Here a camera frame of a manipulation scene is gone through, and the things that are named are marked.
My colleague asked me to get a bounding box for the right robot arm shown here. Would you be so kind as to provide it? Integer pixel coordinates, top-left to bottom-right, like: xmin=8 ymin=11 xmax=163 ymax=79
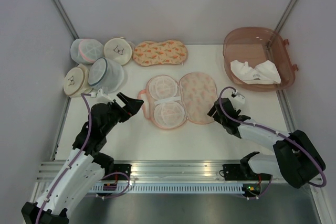
xmin=208 ymin=98 xmax=327 ymax=188

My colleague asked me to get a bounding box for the pink transparent plastic basket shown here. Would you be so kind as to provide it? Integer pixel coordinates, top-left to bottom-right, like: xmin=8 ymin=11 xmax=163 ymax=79
xmin=223 ymin=27 xmax=298 ymax=92

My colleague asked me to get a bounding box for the purple cable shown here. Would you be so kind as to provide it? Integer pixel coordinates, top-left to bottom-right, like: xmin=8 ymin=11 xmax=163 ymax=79
xmin=35 ymin=92 xmax=132 ymax=224
xmin=218 ymin=87 xmax=328 ymax=201

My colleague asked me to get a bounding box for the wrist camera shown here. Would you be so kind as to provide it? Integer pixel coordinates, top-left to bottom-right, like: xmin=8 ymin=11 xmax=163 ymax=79
xmin=90 ymin=88 xmax=113 ymax=104
xmin=229 ymin=92 xmax=246 ymax=110

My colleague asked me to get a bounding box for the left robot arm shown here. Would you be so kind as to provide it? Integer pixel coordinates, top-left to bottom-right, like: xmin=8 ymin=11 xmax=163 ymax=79
xmin=21 ymin=90 xmax=144 ymax=223

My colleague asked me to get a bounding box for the right aluminium frame post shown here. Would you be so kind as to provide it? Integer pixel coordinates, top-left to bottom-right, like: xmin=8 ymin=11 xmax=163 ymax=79
xmin=274 ymin=0 xmax=316 ymax=35

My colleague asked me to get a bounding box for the floral mesh laundry bag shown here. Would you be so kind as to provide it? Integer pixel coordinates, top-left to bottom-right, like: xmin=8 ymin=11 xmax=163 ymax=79
xmin=138 ymin=72 xmax=217 ymax=130

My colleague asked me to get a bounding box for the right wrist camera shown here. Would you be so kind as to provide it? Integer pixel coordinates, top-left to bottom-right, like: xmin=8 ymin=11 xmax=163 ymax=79
xmin=229 ymin=92 xmax=246 ymax=110

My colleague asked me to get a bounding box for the white mesh bag blue trim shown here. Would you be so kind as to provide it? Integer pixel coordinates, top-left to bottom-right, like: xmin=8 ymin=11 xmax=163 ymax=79
xmin=88 ymin=57 xmax=124 ymax=93

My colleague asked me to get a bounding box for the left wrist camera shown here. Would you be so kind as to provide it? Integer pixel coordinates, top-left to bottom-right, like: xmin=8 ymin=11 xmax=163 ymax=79
xmin=90 ymin=88 xmax=113 ymax=104

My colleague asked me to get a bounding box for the left aluminium frame post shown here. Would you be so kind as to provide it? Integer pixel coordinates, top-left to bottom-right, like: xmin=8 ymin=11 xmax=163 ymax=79
xmin=51 ymin=0 xmax=79 ymax=40

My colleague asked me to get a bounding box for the beige round bag rear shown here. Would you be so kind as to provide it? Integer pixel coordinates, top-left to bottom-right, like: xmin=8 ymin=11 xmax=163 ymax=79
xmin=103 ymin=37 xmax=135 ymax=66

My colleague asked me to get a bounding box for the white mesh bag pink trim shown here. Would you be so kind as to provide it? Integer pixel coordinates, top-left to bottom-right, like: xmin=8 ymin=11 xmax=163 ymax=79
xmin=70 ymin=39 xmax=103 ymax=65

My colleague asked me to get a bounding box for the white slotted cable duct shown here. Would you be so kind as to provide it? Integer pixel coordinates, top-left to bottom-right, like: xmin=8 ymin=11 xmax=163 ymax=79
xmin=89 ymin=183 xmax=245 ymax=194

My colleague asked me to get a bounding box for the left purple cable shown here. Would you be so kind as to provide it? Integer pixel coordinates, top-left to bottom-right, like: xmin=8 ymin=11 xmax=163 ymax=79
xmin=35 ymin=92 xmax=132 ymax=224

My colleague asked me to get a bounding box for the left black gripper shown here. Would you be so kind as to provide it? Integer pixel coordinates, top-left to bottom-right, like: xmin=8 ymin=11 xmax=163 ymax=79
xmin=102 ymin=92 xmax=143 ymax=135

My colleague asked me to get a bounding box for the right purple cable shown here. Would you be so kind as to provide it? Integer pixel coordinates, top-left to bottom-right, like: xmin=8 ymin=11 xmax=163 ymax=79
xmin=218 ymin=87 xmax=328 ymax=201

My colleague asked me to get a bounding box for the aluminium frame post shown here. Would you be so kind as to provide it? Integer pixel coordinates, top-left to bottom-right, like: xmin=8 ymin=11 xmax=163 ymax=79
xmin=274 ymin=0 xmax=316 ymax=35
xmin=51 ymin=0 xmax=79 ymax=40

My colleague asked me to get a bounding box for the white bra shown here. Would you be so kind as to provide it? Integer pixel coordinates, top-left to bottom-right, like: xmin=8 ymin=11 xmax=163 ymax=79
xmin=230 ymin=60 xmax=281 ymax=84

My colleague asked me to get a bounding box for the beige round bag front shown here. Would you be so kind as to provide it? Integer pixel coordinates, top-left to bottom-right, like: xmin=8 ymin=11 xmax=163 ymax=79
xmin=63 ymin=64 xmax=92 ymax=98

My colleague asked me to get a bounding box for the beige round bag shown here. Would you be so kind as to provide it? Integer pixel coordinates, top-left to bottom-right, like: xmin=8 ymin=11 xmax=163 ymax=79
xmin=103 ymin=37 xmax=135 ymax=66
xmin=63 ymin=64 xmax=92 ymax=98

